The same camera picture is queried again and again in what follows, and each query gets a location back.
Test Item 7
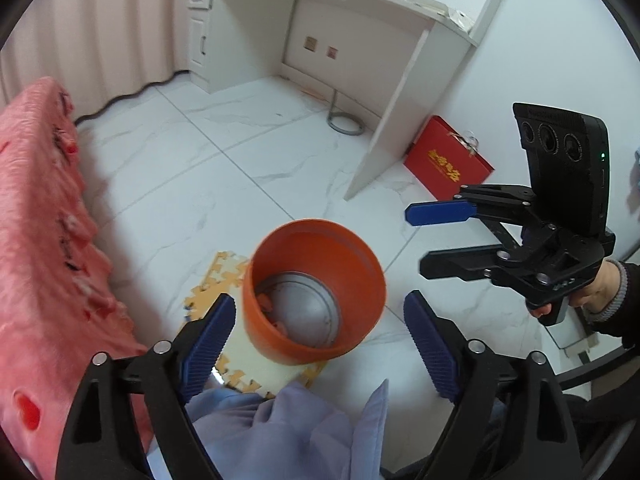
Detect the person's right forearm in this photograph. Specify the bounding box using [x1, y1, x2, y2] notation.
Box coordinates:
[585, 259, 640, 351]

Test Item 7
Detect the orange round bin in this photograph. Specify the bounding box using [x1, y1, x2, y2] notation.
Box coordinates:
[241, 218, 388, 366]

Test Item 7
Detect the light blue cloth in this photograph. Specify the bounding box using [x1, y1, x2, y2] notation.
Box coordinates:
[145, 377, 506, 480]

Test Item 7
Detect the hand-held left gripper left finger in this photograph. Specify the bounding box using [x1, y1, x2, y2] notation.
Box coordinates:
[56, 294, 237, 480]

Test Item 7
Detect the white desk drawer cabinet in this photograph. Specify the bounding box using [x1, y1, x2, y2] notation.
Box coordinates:
[186, 0, 217, 93]

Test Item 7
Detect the white floor device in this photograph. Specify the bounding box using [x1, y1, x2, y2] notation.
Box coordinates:
[547, 305, 601, 361]

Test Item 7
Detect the yellow foam puzzle mat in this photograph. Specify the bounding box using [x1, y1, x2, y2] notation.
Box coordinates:
[182, 251, 328, 396]

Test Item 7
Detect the pink pleated curtain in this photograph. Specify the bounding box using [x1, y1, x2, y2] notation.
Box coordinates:
[0, 0, 201, 126]

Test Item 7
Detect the pink heart print blanket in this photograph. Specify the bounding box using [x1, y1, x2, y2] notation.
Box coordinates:
[0, 76, 161, 480]

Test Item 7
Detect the person's right hand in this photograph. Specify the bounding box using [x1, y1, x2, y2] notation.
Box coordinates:
[530, 259, 626, 322]

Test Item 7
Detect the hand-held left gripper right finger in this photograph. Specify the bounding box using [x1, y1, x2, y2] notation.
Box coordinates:
[404, 290, 583, 480]

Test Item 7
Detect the white desk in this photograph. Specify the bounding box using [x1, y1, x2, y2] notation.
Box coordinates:
[186, 0, 521, 201]

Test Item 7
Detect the red gift box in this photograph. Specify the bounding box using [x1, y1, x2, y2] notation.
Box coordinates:
[404, 115, 496, 201]

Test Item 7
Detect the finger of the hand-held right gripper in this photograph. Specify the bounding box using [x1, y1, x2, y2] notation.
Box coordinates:
[405, 185, 537, 227]
[419, 241, 507, 284]

